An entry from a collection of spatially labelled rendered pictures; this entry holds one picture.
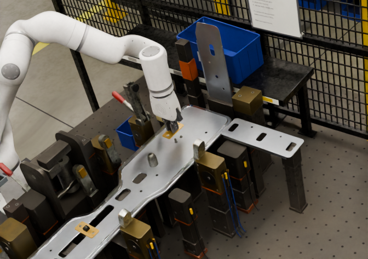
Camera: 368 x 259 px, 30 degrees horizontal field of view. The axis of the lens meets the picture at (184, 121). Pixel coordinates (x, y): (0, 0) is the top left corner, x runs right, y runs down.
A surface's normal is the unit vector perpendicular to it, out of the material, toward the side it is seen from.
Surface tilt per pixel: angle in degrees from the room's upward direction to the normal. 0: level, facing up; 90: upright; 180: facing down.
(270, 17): 90
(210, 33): 90
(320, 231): 0
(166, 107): 89
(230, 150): 0
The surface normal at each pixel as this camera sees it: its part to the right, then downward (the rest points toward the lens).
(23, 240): 0.76, 0.27
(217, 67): -0.61, 0.59
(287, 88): -0.20, -0.76
